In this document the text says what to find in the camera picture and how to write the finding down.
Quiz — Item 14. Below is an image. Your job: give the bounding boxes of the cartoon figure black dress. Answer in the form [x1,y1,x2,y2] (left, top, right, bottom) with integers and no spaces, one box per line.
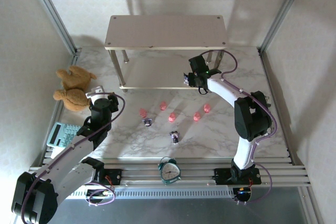
[169,131,181,145]

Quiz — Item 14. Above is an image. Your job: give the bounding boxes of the two-tier beige shelf metal legs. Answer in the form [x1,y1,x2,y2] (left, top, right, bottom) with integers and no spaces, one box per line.
[104,15,228,93]

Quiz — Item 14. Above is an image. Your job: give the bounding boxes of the brown teddy bear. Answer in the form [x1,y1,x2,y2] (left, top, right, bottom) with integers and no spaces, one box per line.
[52,66,97,111]

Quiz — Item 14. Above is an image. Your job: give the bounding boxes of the grey calculator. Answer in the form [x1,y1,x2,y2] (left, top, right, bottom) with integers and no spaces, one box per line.
[46,121,82,148]

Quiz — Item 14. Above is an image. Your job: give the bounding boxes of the electronics board with LED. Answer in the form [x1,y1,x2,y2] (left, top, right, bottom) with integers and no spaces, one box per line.
[232,187,254,202]
[86,189,111,201]

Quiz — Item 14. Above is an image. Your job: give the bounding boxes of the green alarm clock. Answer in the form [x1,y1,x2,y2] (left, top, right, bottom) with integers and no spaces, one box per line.
[157,156,182,186]

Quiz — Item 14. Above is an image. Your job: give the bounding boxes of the slotted metal cover strip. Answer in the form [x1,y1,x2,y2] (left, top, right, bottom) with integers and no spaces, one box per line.
[70,187,237,200]

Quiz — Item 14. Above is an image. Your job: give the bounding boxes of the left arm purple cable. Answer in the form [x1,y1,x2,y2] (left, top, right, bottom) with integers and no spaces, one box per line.
[20,92,126,224]

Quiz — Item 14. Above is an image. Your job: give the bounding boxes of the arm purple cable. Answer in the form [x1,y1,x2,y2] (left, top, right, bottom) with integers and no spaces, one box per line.
[202,49,279,205]
[20,92,126,224]

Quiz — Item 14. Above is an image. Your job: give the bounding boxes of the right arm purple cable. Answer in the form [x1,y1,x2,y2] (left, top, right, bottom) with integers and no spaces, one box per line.
[202,49,279,205]

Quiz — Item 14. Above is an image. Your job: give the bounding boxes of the aluminium rail base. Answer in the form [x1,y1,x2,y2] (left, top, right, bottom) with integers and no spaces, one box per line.
[28,157,313,190]

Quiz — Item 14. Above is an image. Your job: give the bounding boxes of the aluminium frame post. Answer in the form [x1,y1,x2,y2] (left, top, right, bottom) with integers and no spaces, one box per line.
[258,0,312,54]
[25,0,82,56]

